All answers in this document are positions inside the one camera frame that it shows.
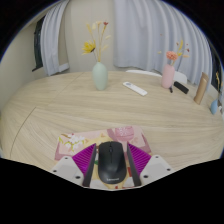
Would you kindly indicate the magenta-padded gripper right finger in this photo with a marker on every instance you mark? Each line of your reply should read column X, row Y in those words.
column 140, row 159

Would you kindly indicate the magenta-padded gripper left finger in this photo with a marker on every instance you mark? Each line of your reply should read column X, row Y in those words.
column 85, row 160

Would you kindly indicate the black computer mouse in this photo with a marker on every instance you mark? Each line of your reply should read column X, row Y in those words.
column 112, row 163

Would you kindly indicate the printed pink mouse pad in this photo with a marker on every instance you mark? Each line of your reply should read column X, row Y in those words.
column 76, row 141

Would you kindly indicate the white remote control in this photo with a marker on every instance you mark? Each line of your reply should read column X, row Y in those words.
column 135, row 88

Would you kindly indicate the dark marker pen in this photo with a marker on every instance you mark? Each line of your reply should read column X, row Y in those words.
column 171, row 89

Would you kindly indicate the small black box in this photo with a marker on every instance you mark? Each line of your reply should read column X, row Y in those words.
column 181, row 87

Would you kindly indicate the green vase with yellow flowers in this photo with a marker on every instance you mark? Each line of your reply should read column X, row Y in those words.
column 100, row 76

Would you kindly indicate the pink vase with orange flowers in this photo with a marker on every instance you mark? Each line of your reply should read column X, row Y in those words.
column 168, row 76

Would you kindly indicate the golden drink bottle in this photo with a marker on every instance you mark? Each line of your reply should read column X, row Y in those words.
column 201, row 90

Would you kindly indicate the narrow white curtain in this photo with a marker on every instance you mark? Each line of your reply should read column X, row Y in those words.
column 53, row 43

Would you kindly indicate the dark window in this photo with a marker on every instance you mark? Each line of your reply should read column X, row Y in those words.
column 38, row 46

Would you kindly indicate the wide white curtain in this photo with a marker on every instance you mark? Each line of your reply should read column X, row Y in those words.
column 150, row 33

